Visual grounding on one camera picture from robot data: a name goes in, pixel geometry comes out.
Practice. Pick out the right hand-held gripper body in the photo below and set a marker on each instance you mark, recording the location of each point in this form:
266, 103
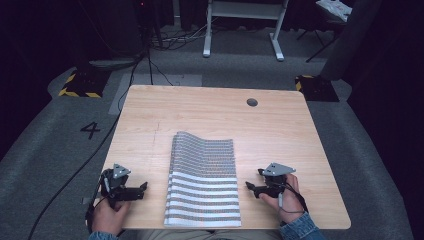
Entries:
275, 181

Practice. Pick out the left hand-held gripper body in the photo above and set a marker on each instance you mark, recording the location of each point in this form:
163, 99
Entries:
115, 186

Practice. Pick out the grey white striped cloth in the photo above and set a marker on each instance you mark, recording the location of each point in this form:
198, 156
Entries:
203, 173

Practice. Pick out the person's right hand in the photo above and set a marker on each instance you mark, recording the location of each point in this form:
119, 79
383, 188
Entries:
290, 203

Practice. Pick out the person's left hand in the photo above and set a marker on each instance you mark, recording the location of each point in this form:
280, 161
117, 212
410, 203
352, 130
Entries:
108, 218

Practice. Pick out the round table grommet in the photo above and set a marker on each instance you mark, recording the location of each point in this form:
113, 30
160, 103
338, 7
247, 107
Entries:
252, 102

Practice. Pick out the black folding stand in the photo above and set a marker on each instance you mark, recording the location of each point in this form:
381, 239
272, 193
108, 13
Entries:
320, 40

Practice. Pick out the black equipment stand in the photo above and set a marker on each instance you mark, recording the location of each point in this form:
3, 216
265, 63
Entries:
146, 33

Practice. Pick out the grey curtain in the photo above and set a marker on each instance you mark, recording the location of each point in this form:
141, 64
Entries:
353, 40

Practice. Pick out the white cloth on stand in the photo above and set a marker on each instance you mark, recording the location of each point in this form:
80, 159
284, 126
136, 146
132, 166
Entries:
335, 8

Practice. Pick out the black yellow striped base plate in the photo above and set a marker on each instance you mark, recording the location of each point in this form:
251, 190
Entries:
316, 88
85, 83

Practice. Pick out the white desk frame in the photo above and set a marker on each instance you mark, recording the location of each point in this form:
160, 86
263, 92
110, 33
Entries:
243, 10

